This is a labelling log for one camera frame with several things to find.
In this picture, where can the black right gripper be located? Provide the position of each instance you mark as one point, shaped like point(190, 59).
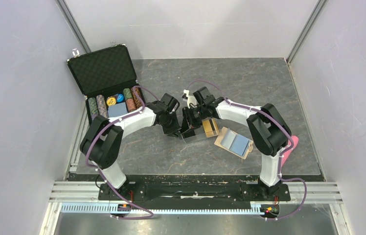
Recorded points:
point(188, 123)

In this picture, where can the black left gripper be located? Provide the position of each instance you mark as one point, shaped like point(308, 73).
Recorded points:
point(174, 131)

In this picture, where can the beige leather card holder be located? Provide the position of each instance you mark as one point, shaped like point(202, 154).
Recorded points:
point(234, 143)

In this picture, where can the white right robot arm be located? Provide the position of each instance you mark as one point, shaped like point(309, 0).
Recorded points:
point(270, 133)

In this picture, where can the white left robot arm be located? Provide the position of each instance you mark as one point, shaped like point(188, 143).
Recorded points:
point(102, 141)

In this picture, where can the clear acrylic card stand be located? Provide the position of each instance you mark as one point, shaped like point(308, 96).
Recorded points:
point(200, 135)

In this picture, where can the blue playing card deck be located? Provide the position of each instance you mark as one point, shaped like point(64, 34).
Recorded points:
point(119, 109)

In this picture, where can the orange black poker chip stack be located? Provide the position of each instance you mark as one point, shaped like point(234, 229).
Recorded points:
point(138, 101)

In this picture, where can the blue dealer chip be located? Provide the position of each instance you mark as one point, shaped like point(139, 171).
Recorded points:
point(119, 98)

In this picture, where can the yellow dealer chip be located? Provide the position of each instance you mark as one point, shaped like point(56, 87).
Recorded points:
point(111, 101)

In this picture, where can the green poker chip stack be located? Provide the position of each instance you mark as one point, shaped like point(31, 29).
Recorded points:
point(93, 106)

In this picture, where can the black poker chip case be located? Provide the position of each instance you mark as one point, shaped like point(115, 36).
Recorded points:
point(105, 72)

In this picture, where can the pink cylinder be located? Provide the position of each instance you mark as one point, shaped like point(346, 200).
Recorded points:
point(287, 153)

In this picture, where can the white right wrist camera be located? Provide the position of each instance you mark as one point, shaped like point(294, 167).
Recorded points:
point(189, 99)

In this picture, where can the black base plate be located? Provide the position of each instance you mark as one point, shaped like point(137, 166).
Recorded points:
point(200, 192)

